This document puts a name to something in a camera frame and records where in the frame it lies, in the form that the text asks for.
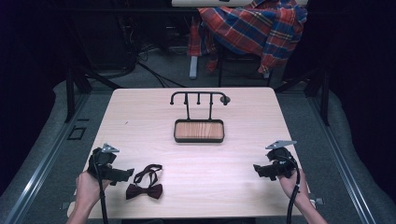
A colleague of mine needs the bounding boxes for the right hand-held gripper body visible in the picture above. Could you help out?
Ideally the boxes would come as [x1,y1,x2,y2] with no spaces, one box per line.
[264,139,299,180]

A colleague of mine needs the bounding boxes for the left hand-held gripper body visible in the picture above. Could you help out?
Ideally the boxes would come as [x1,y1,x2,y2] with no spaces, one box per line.
[86,143,123,182]

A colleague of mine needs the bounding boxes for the dark red bow tie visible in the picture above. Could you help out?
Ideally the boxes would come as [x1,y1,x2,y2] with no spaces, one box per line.
[125,163,164,201]

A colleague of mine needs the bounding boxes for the black hook rack wooden tray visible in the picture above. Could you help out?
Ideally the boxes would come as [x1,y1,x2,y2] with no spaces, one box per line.
[169,91,232,144]

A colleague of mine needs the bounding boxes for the person's right hand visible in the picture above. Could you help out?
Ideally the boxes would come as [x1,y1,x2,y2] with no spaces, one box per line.
[277,168,310,204]

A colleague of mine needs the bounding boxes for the person's left hand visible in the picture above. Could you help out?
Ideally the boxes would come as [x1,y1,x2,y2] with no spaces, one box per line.
[75,170,112,210]

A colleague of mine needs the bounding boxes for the black metal stand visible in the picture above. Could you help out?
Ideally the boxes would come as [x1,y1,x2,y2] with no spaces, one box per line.
[63,46,123,124]
[273,66,332,127]

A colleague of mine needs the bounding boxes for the black chair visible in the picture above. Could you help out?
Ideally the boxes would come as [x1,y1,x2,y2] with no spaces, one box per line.
[217,43,273,89]

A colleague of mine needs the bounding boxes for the red blue plaid shirt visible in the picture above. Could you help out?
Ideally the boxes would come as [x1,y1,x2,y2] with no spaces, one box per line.
[187,0,309,75]

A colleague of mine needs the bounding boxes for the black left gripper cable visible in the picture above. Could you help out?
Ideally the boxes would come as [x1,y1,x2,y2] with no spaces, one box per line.
[92,157,109,224]

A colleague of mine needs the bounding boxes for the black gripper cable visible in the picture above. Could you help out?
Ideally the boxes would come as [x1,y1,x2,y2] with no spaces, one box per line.
[92,157,109,224]
[276,154,302,224]

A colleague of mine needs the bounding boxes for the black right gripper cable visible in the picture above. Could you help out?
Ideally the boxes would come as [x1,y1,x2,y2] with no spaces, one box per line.
[276,154,302,224]

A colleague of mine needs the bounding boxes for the aluminium floor rail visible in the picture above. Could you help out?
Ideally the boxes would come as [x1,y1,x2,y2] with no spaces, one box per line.
[306,92,378,224]
[2,92,92,224]

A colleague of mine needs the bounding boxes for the black floor cables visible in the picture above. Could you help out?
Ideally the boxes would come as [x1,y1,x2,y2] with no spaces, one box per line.
[106,40,189,89]

